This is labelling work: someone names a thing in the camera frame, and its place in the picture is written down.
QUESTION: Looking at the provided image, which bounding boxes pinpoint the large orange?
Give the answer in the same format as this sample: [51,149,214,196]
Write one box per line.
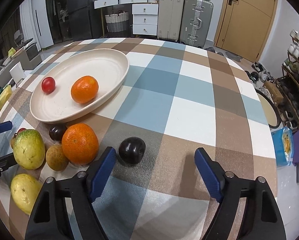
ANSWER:
[61,123,99,165]

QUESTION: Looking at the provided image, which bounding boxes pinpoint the white paper box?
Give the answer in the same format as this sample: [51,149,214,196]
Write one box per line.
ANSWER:
[9,62,25,84]

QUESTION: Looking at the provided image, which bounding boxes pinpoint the woven basket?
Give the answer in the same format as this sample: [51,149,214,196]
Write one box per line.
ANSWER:
[104,10,130,32]

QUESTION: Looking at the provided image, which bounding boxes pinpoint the large brown round fruit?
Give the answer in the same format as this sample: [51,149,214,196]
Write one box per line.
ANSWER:
[45,144,69,172]

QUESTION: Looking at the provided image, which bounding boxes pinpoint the blue plastic container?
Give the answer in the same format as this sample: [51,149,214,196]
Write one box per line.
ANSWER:
[272,127,294,167]

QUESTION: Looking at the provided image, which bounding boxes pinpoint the white drawer chest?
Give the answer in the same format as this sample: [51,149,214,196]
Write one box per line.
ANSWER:
[132,3,160,37]

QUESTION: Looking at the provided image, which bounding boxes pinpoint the brown cardboard box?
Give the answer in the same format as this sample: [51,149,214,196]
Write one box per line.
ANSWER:
[265,81,284,105]

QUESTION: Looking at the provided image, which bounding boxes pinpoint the small brown round fruit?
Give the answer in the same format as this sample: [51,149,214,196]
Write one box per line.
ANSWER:
[10,128,27,150]

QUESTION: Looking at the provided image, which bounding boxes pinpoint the round cream tray dark rim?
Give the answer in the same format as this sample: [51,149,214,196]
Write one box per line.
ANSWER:
[256,90,282,128]

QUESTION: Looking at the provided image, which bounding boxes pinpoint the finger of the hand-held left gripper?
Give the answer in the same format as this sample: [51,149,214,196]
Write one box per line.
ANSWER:
[0,120,13,140]
[0,152,17,200]

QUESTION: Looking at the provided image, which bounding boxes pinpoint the dark purple plum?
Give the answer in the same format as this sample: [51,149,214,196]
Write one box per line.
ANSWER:
[118,137,146,165]
[49,124,68,142]

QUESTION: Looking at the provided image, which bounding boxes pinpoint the wooden door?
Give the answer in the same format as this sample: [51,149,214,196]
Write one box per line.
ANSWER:
[213,0,279,63]

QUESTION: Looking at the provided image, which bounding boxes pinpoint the yellow package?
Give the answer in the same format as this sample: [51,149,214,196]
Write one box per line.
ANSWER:
[0,85,12,110]

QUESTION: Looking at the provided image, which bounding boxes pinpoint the red cherry tomato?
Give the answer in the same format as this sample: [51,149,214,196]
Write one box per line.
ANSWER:
[41,77,56,94]

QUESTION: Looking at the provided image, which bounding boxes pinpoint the dark refrigerator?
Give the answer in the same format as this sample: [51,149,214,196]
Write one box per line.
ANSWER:
[66,0,102,40]

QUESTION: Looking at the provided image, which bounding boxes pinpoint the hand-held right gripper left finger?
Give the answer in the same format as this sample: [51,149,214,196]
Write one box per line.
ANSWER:
[24,146,117,240]

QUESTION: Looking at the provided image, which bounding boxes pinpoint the beige suitcase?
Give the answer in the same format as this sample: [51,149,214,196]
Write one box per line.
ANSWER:
[157,0,186,42]

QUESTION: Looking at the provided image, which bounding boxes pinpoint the silver suitcase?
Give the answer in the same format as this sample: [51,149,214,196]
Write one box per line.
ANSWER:
[180,0,214,48]

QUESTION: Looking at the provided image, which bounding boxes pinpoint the checkered tablecloth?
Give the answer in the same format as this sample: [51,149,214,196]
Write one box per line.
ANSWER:
[0,37,277,240]

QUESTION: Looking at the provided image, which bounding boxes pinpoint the green yellow guava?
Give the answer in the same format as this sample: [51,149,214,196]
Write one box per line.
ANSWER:
[13,129,46,170]

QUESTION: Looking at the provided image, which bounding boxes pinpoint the small orange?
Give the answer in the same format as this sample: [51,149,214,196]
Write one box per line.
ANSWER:
[71,75,99,104]

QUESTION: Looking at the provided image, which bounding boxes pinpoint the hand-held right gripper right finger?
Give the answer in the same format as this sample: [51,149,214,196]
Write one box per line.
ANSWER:
[194,147,287,240]

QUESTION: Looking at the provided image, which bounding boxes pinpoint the wooden shoe rack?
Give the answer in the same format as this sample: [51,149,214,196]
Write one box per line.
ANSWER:
[277,30,299,130]

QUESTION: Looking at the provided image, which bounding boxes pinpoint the cream oval plate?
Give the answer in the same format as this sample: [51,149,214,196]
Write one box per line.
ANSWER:
[29,48,129,124]

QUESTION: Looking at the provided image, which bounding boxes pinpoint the white cabinet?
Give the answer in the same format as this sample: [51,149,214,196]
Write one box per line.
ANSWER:
[19,0,55,49]

